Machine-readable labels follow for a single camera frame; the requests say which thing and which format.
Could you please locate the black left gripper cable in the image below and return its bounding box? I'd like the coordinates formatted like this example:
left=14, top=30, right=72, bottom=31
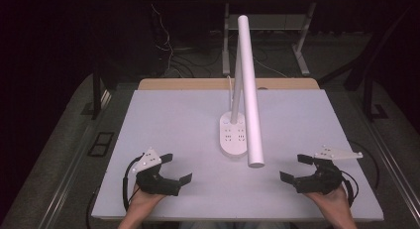
left=121, top=154, right=147, bottom=212

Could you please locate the pale grey table mat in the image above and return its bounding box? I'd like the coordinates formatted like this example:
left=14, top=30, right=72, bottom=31
left=91, top=88, right=385, bottom=222

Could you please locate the black cable loop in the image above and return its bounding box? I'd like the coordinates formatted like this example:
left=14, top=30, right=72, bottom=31
left=349, top=140, right=381, bottom=191

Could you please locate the person's right hand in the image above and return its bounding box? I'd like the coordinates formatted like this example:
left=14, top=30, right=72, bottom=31
left=304, top=184, right=354, bottom=221

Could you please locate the person's left hand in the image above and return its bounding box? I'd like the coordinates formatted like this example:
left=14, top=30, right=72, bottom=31
left=126, top=184, right=166, bottom=218

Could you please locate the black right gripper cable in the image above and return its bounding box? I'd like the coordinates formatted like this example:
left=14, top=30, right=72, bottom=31
left=340, top=169, right=361, bottom=207

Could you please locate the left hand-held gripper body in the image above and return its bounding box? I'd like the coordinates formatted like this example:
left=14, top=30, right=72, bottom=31
left=131, top=147, right=182, bottom=197

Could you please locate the white lamp cable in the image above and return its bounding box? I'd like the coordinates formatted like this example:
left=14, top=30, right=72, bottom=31
left=225, top=74, right=234, bottom=105

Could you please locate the dark metal stand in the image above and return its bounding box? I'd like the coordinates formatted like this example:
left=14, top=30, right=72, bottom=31
left=89, top=64, right=114, bottom=122
left=318, top=4, right=415, bottom=123

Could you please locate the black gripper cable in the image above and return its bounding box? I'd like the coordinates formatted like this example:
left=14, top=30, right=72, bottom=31
left=121, top=154, right=147, bottom=212
left=340, top=169, right=361, bottom=207

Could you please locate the black floor socket frame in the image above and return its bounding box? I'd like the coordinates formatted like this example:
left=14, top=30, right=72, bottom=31
left=86, top=131, right=116, bottom=159

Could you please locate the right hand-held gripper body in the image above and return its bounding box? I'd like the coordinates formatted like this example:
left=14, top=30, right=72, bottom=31
left=293, top=144, right=365, bottom=195

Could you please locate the grey metal desk frame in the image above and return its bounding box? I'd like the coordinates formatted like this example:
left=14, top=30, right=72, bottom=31
left=210, top=0, right=367, bottom=78

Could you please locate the white floor cable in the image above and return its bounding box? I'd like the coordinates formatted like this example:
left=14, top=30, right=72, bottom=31
left=147, top=0, right=186, bottom=78

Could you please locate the white desk lamp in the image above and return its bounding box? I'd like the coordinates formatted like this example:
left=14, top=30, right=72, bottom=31
left=219, top=14, right=266, bottom=169

